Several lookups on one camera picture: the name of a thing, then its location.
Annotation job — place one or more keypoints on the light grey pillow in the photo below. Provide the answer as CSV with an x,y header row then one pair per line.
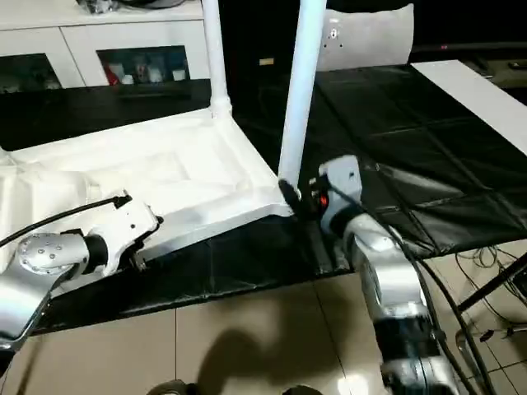
x,y
370,37

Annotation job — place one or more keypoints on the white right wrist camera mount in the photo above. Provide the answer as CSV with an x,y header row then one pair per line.
x,y
343,177

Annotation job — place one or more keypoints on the black sofa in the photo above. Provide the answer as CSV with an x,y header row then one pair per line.
x,y
255,33

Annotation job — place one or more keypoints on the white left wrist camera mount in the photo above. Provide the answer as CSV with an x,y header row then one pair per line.
x,y
131,218

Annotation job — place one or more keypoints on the small white cup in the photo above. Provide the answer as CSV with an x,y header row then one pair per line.
x,y
178,75

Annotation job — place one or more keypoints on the white cabinet with glass doors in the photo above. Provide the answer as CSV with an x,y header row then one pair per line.
x,y
82,37

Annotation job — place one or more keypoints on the white flat board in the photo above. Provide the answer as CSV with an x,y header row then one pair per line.
x,y
473,90

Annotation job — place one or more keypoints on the white plastic table top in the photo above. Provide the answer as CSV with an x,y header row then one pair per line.
x,y
164,164

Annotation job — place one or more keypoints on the black work mat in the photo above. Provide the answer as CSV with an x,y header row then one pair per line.
x,y
391,136

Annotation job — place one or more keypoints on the small black remote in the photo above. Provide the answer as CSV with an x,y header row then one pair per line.
x,y
518,64

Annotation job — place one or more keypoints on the small red bottle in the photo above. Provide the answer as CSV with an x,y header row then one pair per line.
x,y
112,76

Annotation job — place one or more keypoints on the grey metal frame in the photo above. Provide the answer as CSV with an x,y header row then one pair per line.
x,y
486,335

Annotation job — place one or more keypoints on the dark bag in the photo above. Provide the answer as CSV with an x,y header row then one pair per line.
x,y
164,3

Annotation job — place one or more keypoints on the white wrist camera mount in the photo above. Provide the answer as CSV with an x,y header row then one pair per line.
x,y
343,177
131,218

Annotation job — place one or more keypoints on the black table frame leg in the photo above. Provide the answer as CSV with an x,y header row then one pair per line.
x,y
494,284

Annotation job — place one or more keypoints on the white plastic table leg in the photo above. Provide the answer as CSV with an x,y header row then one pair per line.
x,y
217,53
302,82

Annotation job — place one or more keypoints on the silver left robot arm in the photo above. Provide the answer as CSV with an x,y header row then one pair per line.
x,y
45,259

